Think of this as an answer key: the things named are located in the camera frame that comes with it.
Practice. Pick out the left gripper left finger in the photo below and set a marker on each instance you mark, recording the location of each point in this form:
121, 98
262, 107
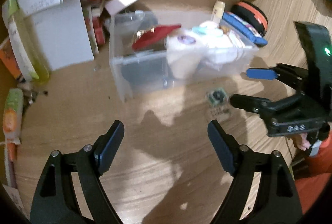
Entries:
55, 200

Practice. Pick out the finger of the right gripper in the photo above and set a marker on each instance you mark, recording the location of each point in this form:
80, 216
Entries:
265, 107
269, 73

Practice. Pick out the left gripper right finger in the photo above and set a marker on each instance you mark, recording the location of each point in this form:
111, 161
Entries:
277, 199

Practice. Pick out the white cloth pouch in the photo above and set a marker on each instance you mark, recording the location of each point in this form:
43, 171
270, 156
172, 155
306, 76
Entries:
223, 49

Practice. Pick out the round cream container purple label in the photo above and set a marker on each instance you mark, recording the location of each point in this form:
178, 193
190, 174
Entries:
184, 51

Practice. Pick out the red cloth pouch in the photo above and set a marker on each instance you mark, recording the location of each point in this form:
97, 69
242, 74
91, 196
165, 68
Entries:
146, 37

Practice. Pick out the orange right sleeve forearm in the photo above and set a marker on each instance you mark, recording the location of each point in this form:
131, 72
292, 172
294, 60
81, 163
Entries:
311, 186

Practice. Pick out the right hand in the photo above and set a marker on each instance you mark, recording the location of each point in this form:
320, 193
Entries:
301, 142

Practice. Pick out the blue patchwork pouch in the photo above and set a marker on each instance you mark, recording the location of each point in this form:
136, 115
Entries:
245, 28

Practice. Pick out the black orange zip case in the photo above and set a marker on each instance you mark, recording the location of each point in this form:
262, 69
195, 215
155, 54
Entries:
252, 15

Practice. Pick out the green orange tube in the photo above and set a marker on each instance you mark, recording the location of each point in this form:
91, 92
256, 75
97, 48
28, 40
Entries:
12, 116

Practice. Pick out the cream lotion bottle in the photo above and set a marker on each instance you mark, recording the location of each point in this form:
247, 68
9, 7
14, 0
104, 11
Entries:
218, 11

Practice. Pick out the clear plastic storage bin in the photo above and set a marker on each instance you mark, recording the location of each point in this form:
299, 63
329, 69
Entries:
147, 70

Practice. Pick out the yellow green bottle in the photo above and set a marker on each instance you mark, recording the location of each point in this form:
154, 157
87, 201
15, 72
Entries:
26, 54

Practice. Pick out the white pink small box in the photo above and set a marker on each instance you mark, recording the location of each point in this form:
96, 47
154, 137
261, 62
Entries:
116, 6

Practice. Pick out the white folded paper stand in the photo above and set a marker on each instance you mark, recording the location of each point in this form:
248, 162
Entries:
58, 28

